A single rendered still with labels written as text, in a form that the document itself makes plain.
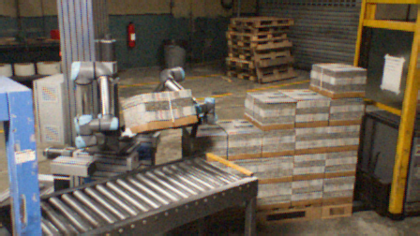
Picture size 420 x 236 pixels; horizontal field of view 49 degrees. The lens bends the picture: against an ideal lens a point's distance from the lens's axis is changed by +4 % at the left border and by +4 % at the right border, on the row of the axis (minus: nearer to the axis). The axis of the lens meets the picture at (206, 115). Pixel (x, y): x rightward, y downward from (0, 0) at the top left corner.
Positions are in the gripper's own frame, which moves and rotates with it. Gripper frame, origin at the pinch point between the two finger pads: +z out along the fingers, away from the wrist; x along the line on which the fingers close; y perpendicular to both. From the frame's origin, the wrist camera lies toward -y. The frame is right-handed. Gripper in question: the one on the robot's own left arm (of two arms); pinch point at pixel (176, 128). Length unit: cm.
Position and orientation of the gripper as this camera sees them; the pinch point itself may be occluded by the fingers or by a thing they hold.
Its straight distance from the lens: 310.5
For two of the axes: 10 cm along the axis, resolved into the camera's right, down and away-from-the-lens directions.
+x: 6.0, -1.4, -7.9
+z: -7.7, 1.5, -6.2
